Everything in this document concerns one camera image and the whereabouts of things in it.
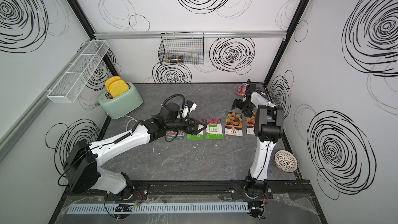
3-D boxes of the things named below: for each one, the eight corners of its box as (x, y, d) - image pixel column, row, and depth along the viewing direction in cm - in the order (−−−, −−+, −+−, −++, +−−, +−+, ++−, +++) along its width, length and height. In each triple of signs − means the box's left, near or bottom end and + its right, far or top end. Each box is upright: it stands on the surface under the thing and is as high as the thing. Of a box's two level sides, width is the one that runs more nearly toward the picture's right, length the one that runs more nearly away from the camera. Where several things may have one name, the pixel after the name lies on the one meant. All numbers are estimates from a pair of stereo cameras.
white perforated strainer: (278, 173, 81) (283, 170, 77) (272, 153, 88) (276, 150, 84) (296, 173, 81) (301, 170, 77) (289, 153, 88) (293, 150, 84)
